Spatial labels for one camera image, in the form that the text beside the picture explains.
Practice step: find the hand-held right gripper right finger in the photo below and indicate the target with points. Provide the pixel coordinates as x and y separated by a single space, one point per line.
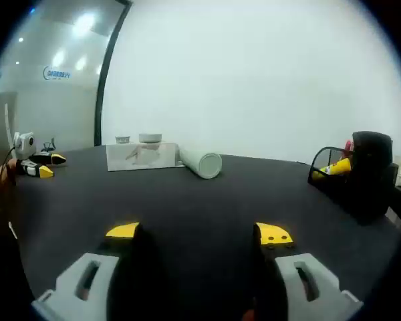
307 284

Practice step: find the large blue logo sticker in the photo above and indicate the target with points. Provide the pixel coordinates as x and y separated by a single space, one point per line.
57 73

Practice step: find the black office chair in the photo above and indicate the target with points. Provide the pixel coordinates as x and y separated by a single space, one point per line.
48 145

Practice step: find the red object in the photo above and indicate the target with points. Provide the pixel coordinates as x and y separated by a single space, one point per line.
349 145

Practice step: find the black partition frame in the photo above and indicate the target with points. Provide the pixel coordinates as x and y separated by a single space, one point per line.
102 100

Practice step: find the grey cup lid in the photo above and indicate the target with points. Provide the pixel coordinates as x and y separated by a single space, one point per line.
150 138

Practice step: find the white cardboard box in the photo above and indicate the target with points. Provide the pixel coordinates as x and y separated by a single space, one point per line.
143 160

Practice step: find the frosted glass partition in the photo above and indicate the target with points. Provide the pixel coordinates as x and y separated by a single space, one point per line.
70 110

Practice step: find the person's left hand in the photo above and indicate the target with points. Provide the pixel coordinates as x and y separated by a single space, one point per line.
0 175

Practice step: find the black mesh basket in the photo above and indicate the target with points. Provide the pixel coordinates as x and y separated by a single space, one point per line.
331 189

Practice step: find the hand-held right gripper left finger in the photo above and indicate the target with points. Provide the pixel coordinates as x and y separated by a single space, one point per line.
87 284

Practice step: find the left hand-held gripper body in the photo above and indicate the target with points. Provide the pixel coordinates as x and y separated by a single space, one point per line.
25 142

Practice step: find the pale grey cup body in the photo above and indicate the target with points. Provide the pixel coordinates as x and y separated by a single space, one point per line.
204 165

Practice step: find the small grey cup strainer part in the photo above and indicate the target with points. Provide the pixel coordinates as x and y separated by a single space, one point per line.
123 139

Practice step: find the yellow bottle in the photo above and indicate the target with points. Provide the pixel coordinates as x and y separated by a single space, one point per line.
337 166

